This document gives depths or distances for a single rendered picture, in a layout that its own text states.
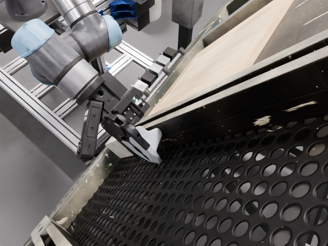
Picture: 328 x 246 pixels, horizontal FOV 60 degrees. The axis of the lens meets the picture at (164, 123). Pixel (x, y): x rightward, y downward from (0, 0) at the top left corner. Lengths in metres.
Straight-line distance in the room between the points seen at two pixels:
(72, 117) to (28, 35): 1.39
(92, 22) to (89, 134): 0.27
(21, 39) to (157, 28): 2.20
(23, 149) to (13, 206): 0.39
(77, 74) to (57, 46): 0.06
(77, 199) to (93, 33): 0.51
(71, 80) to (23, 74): 1.73
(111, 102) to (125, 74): 1.49
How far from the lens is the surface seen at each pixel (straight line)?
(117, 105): 0.55
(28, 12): 1.24
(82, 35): 0.68
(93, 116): 0.55
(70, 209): 0.94
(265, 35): 0.74
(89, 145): 0.54
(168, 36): 2.62
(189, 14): 1.50
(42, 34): 0.57
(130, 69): 2.09
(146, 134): 0.58
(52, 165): 2.05
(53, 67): 0.56
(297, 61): 0.35
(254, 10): 1.10
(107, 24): 0.69
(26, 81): 2.23
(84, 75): 0.55
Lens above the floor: 1.77
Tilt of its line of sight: 59 degrees down
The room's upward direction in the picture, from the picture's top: straight up
